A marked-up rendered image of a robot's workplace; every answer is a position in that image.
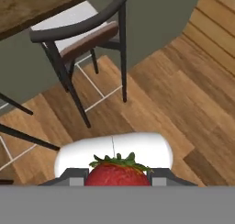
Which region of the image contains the black chair with white seat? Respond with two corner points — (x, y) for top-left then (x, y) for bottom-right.
(28, 0), (133, 129)

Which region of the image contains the red strawberry with green leaves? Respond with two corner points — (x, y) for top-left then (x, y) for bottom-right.
(84, 151), (153, 187)

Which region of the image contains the wooden top dining counter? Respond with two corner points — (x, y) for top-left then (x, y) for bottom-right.
(0, 0), (206, 114)

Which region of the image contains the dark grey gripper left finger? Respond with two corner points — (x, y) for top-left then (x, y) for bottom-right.
(38, 167), (90, 187)

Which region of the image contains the white rounded cylinder object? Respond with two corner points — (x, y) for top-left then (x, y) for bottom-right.
(53, 131), (174, 179)

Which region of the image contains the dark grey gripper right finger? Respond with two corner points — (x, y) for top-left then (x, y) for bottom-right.
(146, 167), (198, 187)

